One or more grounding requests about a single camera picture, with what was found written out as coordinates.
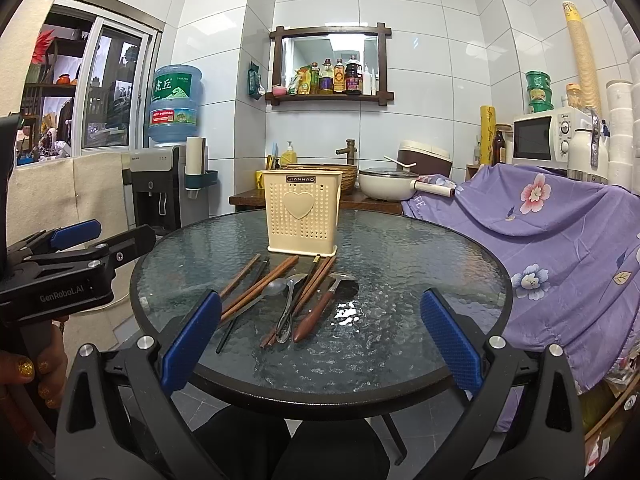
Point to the blue water jug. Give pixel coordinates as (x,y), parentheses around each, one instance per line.
(176,96)

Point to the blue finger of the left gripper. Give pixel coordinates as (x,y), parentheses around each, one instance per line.
(120,249)
(77,234)

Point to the white microwave oven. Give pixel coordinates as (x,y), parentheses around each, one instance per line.
(542,139)

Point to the tall stack paper cups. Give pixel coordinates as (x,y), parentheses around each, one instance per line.
(587,72)

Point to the bronze faucet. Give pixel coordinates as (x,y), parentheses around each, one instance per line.
(349,151)

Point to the beige perforated utensil holder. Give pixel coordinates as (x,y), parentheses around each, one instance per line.
(302,211)

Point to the yellow soap bottle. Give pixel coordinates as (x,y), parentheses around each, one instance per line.
(289,156)

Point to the steel spoon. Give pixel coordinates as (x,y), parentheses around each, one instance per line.
(281,338)
(273,288)

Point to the water dispenser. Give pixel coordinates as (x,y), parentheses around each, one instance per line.
(155,180)

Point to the white pan with lid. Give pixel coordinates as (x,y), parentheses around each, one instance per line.
(397,186)

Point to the wooden handled steel ladle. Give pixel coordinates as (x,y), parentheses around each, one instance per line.
(311,319)

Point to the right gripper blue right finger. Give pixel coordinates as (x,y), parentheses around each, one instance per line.
(458,339)

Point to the purple floral cloth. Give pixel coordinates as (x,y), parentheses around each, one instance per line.
(571,249)

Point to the dark soy sauce bottle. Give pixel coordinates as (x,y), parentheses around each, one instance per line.
(353,76)

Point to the round glass table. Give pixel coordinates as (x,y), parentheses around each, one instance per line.
(369,352)

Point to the sliding glass window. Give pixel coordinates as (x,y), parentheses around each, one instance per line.
(87,88)

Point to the left hand yellow nails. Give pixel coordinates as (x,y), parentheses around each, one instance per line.
(48,369)

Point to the brown white rice cooker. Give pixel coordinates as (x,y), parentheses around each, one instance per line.
(424,159)

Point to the brown wooden chopstick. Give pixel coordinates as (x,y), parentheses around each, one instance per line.
(309,291)
(256,289)
(283,327)
(239,277)

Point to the wooden framed wall shelf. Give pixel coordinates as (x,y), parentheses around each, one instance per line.
(309,63)

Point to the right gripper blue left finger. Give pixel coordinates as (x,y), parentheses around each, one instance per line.
(183,341)

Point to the white paper roll stacks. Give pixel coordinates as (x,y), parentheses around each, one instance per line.
(623,103)

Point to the white thermos kettle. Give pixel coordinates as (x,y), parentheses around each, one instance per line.
(587,155)

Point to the stack of green bowls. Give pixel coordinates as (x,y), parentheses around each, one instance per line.
(538,91)

